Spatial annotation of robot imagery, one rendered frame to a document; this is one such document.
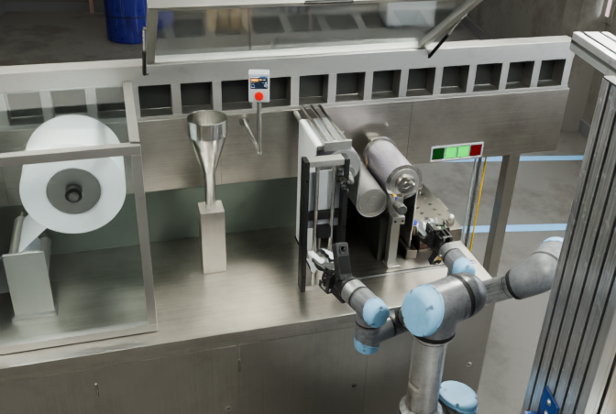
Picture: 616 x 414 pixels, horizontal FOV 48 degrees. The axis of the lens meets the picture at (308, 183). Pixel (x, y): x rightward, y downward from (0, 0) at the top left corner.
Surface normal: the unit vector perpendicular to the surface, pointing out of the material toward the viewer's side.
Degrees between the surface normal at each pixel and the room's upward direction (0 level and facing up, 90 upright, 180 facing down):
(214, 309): 0
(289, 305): 0
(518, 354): 0
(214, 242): 90
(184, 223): 90
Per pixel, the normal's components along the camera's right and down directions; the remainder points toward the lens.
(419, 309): -0.84, 0.11
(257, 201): 0.26, 0.47
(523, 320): 0.03, -0.88
